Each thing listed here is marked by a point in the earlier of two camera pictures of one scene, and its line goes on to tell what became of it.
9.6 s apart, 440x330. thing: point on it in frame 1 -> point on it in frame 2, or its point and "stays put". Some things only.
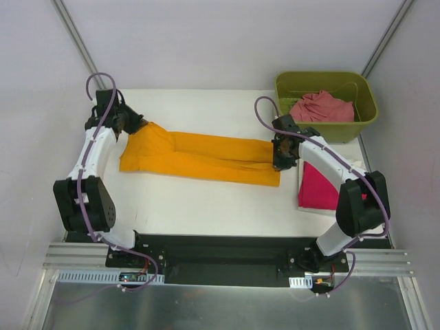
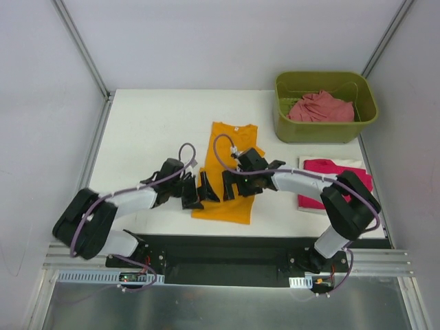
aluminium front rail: (75, 256) stays put
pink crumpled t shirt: (322, 106) stays put
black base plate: (235, 260) stays put
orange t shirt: (153, 148) -> (225, 141)
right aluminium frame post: (386, 38) stays put
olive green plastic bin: (337, 104) stays put
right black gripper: (280, 159) -> (232, 183)
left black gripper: (134, 121) -> (188, 191)
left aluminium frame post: (97, 80) stays put
